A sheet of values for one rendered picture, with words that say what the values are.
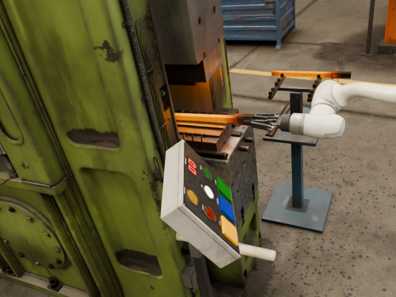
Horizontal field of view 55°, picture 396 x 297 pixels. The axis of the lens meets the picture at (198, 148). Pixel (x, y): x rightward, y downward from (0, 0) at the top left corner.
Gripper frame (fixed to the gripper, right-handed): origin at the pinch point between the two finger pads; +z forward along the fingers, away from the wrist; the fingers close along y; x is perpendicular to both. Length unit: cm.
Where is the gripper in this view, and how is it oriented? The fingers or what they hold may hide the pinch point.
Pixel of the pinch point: (244, 119)
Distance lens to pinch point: 169.8
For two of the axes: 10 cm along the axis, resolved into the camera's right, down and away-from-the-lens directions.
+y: 4.0, -5.6, 7.3
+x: -1.5, -8.2, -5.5
